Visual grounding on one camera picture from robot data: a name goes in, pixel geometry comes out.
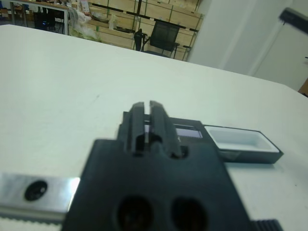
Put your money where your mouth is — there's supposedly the grey desk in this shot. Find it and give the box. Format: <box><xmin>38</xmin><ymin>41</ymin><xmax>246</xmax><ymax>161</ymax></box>
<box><xmin>9</xmin><ymin>0</ymin><xmax>71</xmax><ymax>36</ymax></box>

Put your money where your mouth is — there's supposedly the black box base white liner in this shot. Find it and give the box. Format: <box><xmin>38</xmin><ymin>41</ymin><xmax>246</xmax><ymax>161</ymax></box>
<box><xmin>203</xmin><ymin>124</ymin><xmax>284</xmax><ymax>165</ymax></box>

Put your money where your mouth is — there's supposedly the crumpled plastic bag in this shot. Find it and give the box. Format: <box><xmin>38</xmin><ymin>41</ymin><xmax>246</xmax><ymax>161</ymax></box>
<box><xmin>69</xmin><ymin>9</ymin><xmax>98</xmax><ymax>42</ymax></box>

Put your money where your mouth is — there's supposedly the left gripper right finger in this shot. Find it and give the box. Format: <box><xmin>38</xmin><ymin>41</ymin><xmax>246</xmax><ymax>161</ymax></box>
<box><xmin>149</xmin><ymin>100</ymin><xmax>183</xmax><ymax>158</ymax></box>

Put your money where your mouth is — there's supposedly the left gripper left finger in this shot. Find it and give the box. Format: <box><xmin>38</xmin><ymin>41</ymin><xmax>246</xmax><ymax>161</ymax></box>
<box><xmin>126</xmin><ymin>102</ymin><xmax>147</xmax><ymax>156</ymax></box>

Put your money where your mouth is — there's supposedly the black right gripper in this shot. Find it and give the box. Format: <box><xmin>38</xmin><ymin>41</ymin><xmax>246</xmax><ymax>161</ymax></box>
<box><xmin>278</xmin><ymin>7</ymin><xmax>308</xmax><ymax>34</ymax></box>

